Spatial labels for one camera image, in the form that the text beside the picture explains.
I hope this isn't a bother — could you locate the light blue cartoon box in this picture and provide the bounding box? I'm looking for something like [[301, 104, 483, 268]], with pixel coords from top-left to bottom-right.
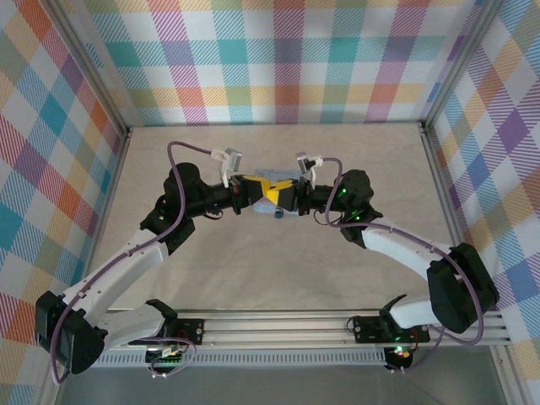
[[251, 167, 299, 217]]

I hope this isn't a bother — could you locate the green terminal controller board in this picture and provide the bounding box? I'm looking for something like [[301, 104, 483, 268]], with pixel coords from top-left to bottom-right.
[[145, 346, 186, 367]]

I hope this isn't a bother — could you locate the aluminium table side rail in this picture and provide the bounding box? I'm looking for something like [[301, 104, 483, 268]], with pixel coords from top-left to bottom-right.
[[418, 120, 465, 250], [75, 126, 134, 296]]

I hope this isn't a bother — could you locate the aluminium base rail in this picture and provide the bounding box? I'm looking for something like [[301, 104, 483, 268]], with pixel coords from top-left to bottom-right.
[[103, 307, 510, 351]]

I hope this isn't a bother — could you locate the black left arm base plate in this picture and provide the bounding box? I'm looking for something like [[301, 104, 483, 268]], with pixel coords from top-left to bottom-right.
[[126, 318, 206, 349]]

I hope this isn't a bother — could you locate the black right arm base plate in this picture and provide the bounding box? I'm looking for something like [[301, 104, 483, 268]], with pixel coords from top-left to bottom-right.
[[352, 315, 431, 343]]

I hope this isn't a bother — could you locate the aluminium frame post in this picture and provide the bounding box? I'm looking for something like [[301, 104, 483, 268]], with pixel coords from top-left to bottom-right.
[[49, 0, 132, 138], [419, 0, 503, 127]]

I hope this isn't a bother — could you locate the white slotted cable duct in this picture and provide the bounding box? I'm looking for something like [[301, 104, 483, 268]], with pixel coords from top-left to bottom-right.
[[94, 348, 388, 369]]

